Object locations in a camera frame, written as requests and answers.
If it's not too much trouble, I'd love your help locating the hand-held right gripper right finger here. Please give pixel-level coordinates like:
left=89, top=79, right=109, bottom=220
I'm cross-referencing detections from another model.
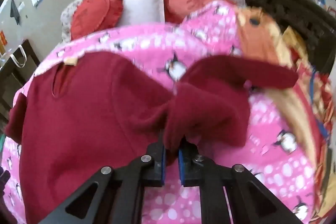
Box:
left=178, top=139, right=297, bottom=224

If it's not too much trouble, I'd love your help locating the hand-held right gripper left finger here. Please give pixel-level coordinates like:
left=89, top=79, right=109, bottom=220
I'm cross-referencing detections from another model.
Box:
left=46, top=132, right=167, bottom=224

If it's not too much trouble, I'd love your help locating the maroon sweater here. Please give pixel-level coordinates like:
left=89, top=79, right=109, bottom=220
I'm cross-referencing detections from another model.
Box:
left=5, top=52, right=300, bottom=224

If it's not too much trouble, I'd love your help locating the pink penguin print blanket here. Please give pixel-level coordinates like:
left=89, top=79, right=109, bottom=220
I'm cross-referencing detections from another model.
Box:
left=0, top=0, right=323, bottom=224

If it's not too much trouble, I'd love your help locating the white pillow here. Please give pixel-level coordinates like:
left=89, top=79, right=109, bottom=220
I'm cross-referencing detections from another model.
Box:
left=115, top=0, right=165, bottom=28

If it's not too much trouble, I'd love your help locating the orange printed blanket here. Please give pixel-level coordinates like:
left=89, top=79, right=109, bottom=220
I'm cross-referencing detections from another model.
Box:
left=235, top=5, right=334, bottom=216

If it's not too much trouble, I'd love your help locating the red heart pillow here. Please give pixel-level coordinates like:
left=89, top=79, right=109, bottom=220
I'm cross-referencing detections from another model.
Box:
left=70, top=0, right=124, bottom=39

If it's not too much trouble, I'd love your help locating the dark wooden cabinet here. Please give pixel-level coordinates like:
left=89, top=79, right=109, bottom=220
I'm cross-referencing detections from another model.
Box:
left=0, top=40, right=41, bottom=130

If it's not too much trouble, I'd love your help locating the dark woven furniture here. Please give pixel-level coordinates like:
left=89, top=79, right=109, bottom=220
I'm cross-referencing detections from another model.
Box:
left=235, top=0, right=336, bottom=75

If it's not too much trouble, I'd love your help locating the white bag handle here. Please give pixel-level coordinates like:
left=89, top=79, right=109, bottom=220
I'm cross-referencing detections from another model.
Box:
left=10, top=46, right=27, bottom=68

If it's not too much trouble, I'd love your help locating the black wall holder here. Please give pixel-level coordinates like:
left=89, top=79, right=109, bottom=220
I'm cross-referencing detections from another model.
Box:
left=10, top=0, right=21, bottom=25

